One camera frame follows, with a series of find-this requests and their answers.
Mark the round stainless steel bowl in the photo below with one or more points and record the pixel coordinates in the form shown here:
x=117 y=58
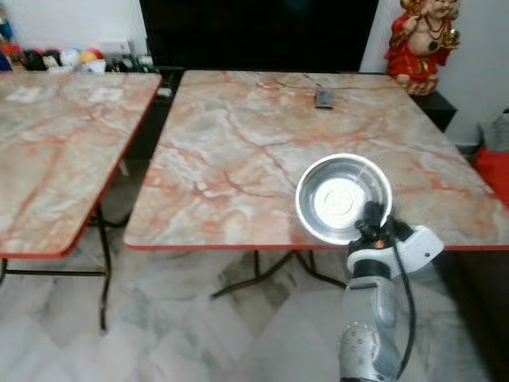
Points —
x=334 y=199

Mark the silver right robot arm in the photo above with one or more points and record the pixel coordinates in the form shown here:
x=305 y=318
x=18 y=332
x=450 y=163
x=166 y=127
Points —
x=366 y=318

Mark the red plastic container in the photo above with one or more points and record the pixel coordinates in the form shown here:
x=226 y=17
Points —
x=495 y=175

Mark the small grey remote device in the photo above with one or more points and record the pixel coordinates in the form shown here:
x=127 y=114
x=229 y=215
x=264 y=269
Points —
x=324 y=99

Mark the grey box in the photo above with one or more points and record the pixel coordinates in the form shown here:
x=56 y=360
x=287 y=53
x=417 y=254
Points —
x=497 y=131

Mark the marble top folding table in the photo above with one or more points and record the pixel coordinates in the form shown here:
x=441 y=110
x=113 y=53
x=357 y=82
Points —
x=64 y=159
x=231 y=159

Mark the red laughing Buddha statue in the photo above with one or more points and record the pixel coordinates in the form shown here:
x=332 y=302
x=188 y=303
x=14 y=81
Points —
x=417 y=48

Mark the red toy figure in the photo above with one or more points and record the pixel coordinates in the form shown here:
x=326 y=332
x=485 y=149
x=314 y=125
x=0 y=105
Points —
x=12 y=56

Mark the black toy figure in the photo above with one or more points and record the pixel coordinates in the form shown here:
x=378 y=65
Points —
x=34 y=60

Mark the white and blue toy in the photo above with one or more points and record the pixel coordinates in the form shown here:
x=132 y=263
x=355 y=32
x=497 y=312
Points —
x=69 y=59

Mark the black television screen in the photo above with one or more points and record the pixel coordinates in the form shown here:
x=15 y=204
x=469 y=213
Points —
x=254 y=32

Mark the yellow and red toy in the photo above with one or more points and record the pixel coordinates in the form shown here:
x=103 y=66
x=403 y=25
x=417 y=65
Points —
x=91 y=60

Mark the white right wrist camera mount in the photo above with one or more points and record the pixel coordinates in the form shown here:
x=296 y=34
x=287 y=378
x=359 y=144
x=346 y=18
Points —
x=423 y=245

